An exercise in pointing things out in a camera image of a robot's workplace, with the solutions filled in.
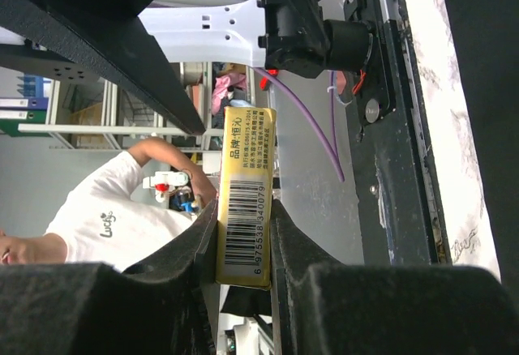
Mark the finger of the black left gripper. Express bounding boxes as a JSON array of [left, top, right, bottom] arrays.
[[263, 0, 328, 48], [1, 0, 205, 135]]

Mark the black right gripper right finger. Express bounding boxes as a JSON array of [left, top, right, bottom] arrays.
[[270, 200, 518, 354]]

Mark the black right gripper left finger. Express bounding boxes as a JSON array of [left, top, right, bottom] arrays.
[[1, 203, 219, 354]]

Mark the red playing card box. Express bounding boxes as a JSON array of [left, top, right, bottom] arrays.
[[216, 107, 277, 289]]

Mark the person in white shirt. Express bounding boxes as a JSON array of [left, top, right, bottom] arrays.
[[1, 138, 217, 272]]

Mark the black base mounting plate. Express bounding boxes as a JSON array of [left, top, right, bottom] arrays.
[[344, 0, 451, 265]]

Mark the black poker table mat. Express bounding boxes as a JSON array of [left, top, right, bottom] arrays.
[[445, 0, 518, 292]]

